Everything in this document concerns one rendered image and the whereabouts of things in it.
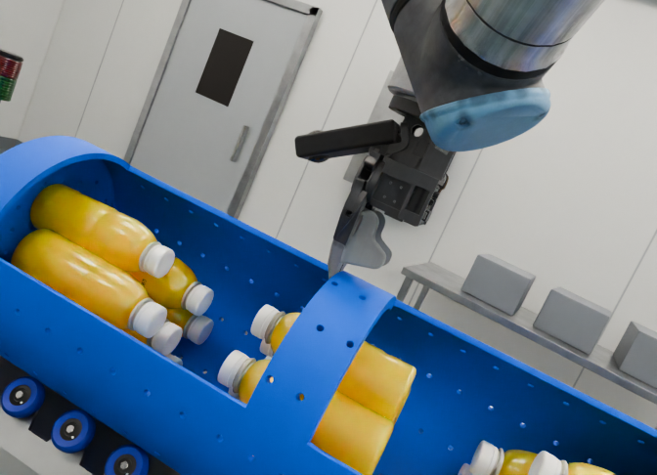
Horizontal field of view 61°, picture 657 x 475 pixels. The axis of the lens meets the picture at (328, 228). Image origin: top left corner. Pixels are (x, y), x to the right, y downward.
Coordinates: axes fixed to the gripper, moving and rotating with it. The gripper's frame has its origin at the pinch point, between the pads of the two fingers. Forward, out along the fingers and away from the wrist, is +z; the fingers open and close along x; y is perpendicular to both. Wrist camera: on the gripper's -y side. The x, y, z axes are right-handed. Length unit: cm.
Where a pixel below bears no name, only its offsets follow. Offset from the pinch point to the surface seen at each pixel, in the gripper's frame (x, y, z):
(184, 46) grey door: 354, -268, -35
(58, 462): -11.1, -16.5, 30.6
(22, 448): -11.6, -20.9, 31.2
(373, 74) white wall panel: 338, -103, -68
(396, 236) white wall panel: 330, -38, 30
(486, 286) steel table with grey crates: 247, 28, 25
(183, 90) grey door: 352, -253, -1
